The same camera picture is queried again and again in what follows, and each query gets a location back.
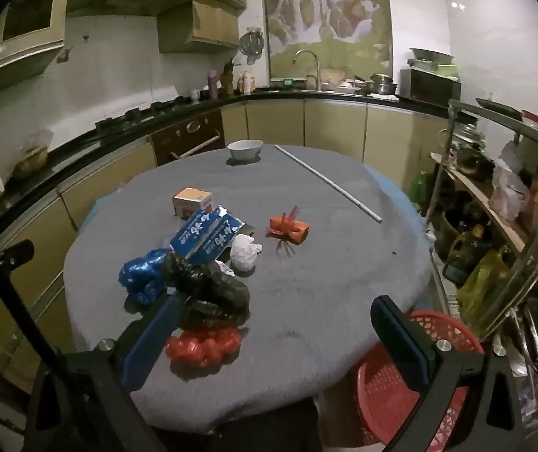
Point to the range hood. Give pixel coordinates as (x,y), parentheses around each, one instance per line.
(198,28)

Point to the black gas stove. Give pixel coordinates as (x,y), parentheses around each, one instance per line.
(132,115)

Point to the glass door wall cabinet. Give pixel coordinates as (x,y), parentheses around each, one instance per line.
(29,14)

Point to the small orange box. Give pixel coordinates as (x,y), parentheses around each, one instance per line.
(191,200)

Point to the red plastic bag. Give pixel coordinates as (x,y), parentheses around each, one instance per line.
(203,346)

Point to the metal pot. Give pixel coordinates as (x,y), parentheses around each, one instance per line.
(381,85)

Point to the clear bag with brown food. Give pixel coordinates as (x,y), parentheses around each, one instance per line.
(33,160)

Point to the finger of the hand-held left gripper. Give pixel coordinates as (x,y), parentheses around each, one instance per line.
(14,252)

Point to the waterfall wall poster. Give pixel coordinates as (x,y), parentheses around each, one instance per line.
(325,19)

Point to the long white rod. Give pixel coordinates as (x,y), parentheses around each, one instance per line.
(327,181)

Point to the microwave oven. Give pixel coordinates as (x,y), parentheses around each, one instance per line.
(431,85)

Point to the cream condiment bottle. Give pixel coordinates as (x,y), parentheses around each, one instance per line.
(246,82)

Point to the white paper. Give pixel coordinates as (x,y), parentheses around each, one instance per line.
(244,252)

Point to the purple bottle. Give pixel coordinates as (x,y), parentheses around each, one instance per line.
(213,85)

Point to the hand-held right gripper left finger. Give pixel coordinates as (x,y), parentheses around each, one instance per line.
(151,339)

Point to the steel pot with lid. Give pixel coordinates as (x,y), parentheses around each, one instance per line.
(469,139)

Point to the metal faucet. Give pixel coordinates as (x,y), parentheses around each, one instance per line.
(317,68)

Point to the stacked metal basins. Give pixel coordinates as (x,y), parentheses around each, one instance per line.
(431,56)

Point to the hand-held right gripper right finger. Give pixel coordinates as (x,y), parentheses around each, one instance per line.
(398,339)

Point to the hanging metal strainer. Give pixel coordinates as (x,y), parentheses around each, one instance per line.
(252,44)

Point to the blue table cloth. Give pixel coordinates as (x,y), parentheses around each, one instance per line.
(389,182)

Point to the green bottle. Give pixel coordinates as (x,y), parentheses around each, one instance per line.
(418,190)

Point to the black kitchen countertop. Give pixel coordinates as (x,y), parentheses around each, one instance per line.
(85,139)

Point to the round grey-covered table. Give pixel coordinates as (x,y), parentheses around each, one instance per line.
(320,268)

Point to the metal shelf rack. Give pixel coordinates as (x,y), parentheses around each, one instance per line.
(527,263)

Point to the bottles on counter corner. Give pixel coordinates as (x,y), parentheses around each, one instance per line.
(228,81)

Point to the blue plastic bag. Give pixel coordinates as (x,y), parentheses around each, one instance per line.
(141,275)

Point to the red plastic basket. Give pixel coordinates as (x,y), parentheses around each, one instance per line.
(391,400)

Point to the built-in oven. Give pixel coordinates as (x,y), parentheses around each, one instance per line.
(189,132)

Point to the white plastic bag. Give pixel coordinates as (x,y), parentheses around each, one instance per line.
(509,188)

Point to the black plastic bag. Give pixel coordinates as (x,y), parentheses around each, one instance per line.
(217,292)

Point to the dark oil bottle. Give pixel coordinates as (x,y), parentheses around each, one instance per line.
(461,256)

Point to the yellow plastic bag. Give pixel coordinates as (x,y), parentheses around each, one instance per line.
(480,287)

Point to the white bowl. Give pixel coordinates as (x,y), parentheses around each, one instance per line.
(245,150)

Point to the black frying pan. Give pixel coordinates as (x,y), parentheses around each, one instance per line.
(497,105)

